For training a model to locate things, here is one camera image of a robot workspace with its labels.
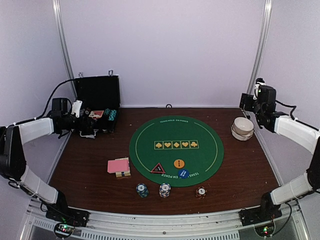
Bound black poker case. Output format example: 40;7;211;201
74;74;121;133

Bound pink playing card deck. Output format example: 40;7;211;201
107;159;130;174

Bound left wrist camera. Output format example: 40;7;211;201
70;100;83;118

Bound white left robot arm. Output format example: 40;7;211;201
0;98;96;222

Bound orange round button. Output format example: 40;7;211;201
173;159;185;169

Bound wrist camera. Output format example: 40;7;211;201
253;77;266;101
70;100;83;118

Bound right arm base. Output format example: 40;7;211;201
238;207;283;238

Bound brown chip stack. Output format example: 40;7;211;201
195;186;207;199

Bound red card deck in case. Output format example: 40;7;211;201
89;110;104;119

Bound blue round button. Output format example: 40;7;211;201
178;169;190;179

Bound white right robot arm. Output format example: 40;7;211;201
239;82;320;221

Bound upper white bowl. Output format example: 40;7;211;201
233;117;254;135

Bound dark blue chip stack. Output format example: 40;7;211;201
136;183;149;198

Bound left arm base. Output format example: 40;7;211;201
45;208;90;239

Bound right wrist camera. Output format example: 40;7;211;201
253;77;266;101

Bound red triangular dealer marker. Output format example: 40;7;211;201
150;162;166;174

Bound blue white chip stack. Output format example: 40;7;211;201
159;183;171;198

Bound round green poker mat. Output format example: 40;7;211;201
129;115;225;188

